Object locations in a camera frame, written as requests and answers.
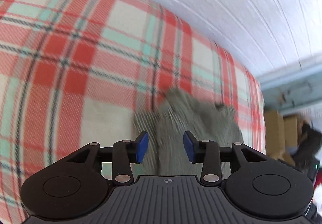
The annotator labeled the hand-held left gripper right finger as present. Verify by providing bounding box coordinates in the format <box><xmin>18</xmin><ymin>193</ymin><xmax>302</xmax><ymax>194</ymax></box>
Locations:
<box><xmin>183</xmin><ymin>131</ymin><xmax>276</xmax><ymax>186</ymax></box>

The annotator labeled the red plaid blanket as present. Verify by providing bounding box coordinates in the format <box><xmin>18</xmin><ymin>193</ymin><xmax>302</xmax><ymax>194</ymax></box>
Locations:
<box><xmin>0</xmin><ymin>0</ymin><xmax>266</xmax><ymax>224</ymax></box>

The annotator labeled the blue cartoon painted panel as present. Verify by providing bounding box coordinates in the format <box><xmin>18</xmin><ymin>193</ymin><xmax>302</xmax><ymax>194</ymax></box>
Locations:
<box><xmin>257</xmin><ymin>58</ymin><xmax>322</xmax><ymax>114</ymax></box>

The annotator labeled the green white checked shirt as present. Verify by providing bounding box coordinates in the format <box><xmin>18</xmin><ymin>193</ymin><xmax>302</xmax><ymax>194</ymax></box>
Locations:
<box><xmin>132</xmin><ymin>87</ymin><xmax>245</xmax><ymax>177</ymax></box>

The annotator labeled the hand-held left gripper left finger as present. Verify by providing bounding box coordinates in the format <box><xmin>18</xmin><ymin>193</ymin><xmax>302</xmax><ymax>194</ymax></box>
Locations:
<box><xmin>54</xmin><ymin>131</ymin><xmax>149</xmax><ymax>185</ymax></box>

